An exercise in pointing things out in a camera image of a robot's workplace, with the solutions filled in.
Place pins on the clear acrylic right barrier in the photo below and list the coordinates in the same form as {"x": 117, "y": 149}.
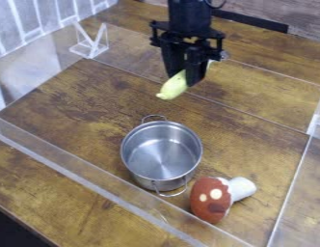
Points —
{"x": 297, "y": 224}

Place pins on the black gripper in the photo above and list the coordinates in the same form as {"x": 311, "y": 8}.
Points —
{"x": 186, "y": 36}

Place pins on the stainless steel pot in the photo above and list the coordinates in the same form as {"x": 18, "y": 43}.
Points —
{"x": 161, "y": 152}

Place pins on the black bar on wall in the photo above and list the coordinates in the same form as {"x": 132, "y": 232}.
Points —
{"x": 253, "y": 21}

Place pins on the clear acrylic corner bracket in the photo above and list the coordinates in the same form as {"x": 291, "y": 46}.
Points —
{"x": 89, "y": 47}

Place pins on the red plush mushroom toy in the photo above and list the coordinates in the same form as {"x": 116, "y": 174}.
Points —
{"x": 213, "y": 195}

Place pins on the clear acrylic front barrier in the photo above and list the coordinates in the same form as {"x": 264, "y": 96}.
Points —
{"x": 149, "y": 207}

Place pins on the clear acrylic barrier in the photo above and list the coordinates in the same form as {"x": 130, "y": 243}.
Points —
{"x": 297, "y": 224}
{"x": 149, "y": 207}

